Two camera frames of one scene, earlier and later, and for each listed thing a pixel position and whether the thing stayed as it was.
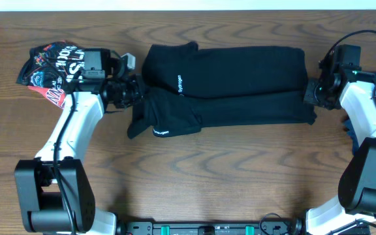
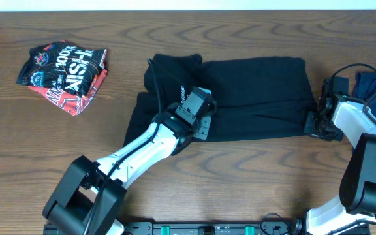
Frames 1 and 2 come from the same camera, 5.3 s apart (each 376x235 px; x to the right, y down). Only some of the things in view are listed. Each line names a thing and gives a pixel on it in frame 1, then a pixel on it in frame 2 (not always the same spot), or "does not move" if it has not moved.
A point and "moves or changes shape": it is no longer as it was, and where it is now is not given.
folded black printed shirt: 57,64 does not move
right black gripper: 309,97 → 309,129
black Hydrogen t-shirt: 185,89 moves or changes shape
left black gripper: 136,85 → 205,126
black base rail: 210,227 does not move
